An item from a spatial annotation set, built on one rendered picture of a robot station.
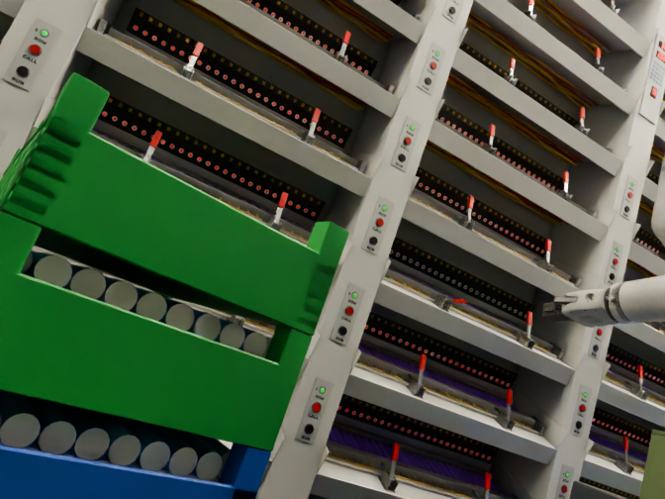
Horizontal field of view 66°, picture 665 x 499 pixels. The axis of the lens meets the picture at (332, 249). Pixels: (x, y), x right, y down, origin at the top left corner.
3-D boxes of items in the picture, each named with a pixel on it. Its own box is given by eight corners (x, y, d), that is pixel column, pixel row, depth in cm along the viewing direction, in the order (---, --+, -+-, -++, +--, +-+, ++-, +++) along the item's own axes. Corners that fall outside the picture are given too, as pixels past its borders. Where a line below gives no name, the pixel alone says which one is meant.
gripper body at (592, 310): (604, 311, 102) (557, 317, 112) (636, 329, 106) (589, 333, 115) (607, 277, 105) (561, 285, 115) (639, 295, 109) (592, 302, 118)
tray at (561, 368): (566, 385, 130) (586, 352, 129) (370, 300, 109) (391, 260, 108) (519, 350, 149) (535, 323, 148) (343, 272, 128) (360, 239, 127)
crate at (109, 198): (315, 337, 36) (351, 232, 37) (-2, 208, 25) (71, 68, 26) (169, 297, 60) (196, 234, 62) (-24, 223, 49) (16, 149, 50)
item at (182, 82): (363, 197, 111) (393, 140, 109) (75, 49, 90) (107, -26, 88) (337, 185, 129) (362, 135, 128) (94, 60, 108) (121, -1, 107)
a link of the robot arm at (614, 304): (615, 313, 100) (601, 314, 103) (644, 329, 103) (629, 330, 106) (617, 274, 104) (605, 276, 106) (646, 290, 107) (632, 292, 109)
